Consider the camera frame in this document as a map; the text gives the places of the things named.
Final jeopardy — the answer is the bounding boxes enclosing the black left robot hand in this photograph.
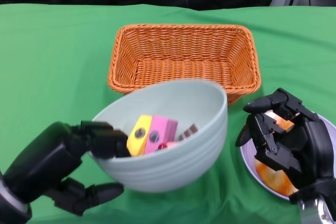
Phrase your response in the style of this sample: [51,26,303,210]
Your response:
[1,121,131,217]

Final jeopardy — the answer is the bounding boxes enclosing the chocolate layered cake slice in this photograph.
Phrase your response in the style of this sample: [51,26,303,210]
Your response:
[178,123,200,141]

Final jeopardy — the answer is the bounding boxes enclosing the orange wicker basket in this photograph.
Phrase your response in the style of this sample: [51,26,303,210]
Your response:
[107,24,261,105]

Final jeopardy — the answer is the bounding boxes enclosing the oblong orange striped bread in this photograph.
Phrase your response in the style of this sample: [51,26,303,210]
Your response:
[254,159,300,197]

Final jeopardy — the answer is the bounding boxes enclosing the yellow cake block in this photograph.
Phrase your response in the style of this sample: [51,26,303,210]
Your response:
[127,115,153,156]

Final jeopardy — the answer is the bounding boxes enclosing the pink cake with cherry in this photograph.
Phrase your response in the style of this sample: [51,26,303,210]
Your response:
[157,141,182,151]

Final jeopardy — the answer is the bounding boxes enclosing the pale grey-green bowl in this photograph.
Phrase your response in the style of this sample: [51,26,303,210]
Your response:
[91,79,228,193]

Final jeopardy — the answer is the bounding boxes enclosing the green tablecloth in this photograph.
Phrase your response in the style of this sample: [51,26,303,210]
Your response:
[0,3,336,224]

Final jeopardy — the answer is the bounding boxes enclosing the lavender plate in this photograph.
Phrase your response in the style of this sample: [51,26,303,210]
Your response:
[240,115,336,201]

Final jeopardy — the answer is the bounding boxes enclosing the ring-shaped orange striped bread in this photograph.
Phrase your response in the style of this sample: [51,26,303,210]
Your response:
[264,110,295,133]

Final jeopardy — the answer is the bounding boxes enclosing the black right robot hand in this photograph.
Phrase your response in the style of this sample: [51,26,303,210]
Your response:
[235,87,336,199]

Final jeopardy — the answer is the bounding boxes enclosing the magenta cake block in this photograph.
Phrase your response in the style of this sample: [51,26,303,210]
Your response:
[144,115,179,154]

